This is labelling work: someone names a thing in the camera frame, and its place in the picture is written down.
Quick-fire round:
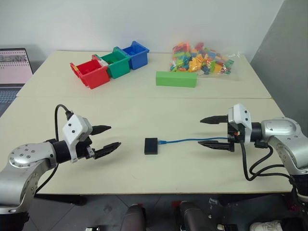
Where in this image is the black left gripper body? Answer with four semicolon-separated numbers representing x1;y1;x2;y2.
76;135;97;160

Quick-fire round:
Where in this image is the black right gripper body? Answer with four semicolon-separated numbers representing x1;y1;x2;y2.
227;123;246;153

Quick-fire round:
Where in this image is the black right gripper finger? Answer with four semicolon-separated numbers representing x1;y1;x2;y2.
200;115;229;125
197;141;231;151

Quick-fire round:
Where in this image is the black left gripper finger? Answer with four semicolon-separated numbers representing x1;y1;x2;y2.
90;125;112;136
94;141;122;160

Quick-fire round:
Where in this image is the small black box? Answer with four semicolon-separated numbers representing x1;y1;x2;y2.
144;137;159;155

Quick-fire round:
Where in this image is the green rectangular block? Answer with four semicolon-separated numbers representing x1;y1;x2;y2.
155;71;198;88

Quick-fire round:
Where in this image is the red plastic bin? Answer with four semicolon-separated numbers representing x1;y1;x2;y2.
69;59;111;90

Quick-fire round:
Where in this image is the bag of colourful building bricks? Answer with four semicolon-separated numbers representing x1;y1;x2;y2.
168;42;241;81

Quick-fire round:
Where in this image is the green plastic bin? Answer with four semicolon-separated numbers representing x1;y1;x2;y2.
91;46;131;79

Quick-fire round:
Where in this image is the blue plastic bin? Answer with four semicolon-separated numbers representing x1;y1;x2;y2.
122;40;150;71

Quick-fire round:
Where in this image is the white sneaker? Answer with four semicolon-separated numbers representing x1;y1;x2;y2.
249;219;282;231

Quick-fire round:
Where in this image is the open laptop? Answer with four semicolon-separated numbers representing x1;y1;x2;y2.
0;47;34;116

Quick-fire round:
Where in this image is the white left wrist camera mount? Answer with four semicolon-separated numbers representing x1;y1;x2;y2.
62;114;93;164

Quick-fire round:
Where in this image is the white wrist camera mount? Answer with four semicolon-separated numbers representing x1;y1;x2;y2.
62;114;93;164
227;103;252;142

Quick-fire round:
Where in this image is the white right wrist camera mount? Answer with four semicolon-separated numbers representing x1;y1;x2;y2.
227;103;252;142

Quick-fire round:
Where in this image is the blue cable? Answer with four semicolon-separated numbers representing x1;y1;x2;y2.
157;137;229;145

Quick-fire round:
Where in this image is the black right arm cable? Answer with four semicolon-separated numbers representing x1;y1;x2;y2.
239;140;299;193

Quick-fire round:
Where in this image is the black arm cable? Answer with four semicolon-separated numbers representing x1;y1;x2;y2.
33;104;74;196
239;140;299;193

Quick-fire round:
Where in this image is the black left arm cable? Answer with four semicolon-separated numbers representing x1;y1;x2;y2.
33;104;74;196

